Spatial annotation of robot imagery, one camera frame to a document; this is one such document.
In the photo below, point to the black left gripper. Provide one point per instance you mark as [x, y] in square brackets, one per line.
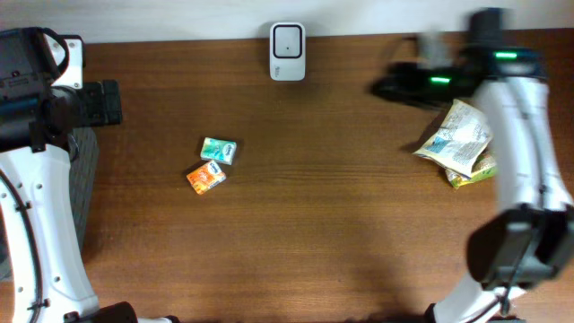
[98, 114]

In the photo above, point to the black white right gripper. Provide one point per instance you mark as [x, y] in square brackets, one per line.
[406, 94]

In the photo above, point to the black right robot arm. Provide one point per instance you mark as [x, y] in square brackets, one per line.
[530, 240]

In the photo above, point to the grey plastic basket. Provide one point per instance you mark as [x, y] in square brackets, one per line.
[82, 175]

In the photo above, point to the cream snack bag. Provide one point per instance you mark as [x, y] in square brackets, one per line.
[461, 138]

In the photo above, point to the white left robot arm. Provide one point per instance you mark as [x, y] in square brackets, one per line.
[43, 100]

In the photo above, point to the white barcode scanner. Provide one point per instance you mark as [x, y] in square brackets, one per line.
[287, 51]

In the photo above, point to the green tea carton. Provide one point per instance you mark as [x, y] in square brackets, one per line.
[485, 167]

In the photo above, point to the orange Kleenex tissue pack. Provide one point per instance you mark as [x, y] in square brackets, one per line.
[206, 177]

